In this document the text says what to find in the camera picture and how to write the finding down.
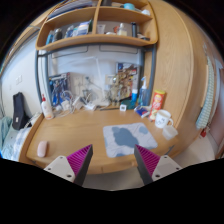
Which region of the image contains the grey metal hutch frame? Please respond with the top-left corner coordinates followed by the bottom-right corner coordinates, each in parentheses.
top-left (34, 43), bottom-right (157, 108)

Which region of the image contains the red and yellow chips can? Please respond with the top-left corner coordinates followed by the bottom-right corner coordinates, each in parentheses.
top-left (148, 89), bottom-right (166, 121)

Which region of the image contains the white and blue mouse pad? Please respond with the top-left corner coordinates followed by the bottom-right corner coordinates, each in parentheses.
top-left (102, 122), bottom-right (159, 159)

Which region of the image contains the colourful figure box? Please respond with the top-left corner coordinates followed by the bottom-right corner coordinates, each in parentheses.
top-left (116, 62), bottom-right (139, 93)

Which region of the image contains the teal blanket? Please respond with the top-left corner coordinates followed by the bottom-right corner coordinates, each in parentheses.
top-left (0, 116), bottom-right (13, 151)

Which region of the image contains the white power strip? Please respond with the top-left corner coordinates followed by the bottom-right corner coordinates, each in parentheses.
top-left (72, 95), bottom-right (86, 110)

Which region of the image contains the translucent plastic cup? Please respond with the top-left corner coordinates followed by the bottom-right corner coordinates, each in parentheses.
top-left (161, 124), bottom-right (179, 141)

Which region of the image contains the pink computer mouse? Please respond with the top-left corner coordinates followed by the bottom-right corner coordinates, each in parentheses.
top-left (36, 140), bottom-right (49, 158)

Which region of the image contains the blue robot model kit box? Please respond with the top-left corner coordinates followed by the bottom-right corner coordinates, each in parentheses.
top-left (48, 72), bottom-right (72, 107)

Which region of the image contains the black bag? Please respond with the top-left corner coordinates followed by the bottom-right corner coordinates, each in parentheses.
top-left (12, 92), bottom-right (30, 131)

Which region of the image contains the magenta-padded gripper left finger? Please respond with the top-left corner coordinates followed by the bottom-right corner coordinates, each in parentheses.
top-left (43, 144), bottom-right (94, 187)

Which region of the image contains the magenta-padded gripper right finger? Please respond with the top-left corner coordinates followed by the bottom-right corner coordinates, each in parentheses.
top-left (133, 144), bottom-right (183, 186)

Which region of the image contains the black pen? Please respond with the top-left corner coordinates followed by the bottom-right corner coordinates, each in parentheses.
top-left (99, 106), bottom-right (120, 111)

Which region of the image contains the blue spray bottle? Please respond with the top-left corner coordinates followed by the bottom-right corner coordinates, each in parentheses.
top-left (138, 76), bottom-right (149, 107)

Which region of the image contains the round teal tin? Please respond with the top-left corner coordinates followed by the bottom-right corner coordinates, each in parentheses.
top-left (123, 99), bottom-right (138, 110)

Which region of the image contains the hanging teal checked towel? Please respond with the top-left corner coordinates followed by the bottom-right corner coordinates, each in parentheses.
top-left (195, 54), bottom-right (216, 131)

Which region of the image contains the white lotion pump bottle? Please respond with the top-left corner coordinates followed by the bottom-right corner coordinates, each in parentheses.
top-left (40, 93), bottom-right (55, 120)

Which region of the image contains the brown tree figurine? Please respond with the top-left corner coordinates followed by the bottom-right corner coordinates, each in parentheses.
top-left (108, 74), bottom-right (126, 103)

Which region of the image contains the blue tissue pack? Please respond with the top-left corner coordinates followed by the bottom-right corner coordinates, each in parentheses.
top-left (134, 105), bottom-right (151, 118)

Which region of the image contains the wooden shelf unit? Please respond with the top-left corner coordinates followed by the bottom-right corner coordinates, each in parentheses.
top-left (35, 0), bottom-right (159, 52)

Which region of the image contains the white mug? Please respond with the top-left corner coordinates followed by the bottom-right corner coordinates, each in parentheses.
top-left (154, 109), bottom-right (175, 130)

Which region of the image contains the wooden side cabinet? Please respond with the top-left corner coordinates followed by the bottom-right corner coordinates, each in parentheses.
top-left (143, 0), bottom-right (214, 158)

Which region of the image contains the white power adapter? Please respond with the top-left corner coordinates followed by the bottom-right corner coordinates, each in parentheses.
top-left (60, 99), bottom-right (72, 112)

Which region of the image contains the white desk lamp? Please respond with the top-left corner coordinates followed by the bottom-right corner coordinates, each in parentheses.
top-left (83, 58), bottom-right (111, 108)

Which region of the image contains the blue plaid bedding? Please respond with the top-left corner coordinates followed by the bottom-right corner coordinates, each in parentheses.
top-left (0, 113), bottom-right (43, 163)

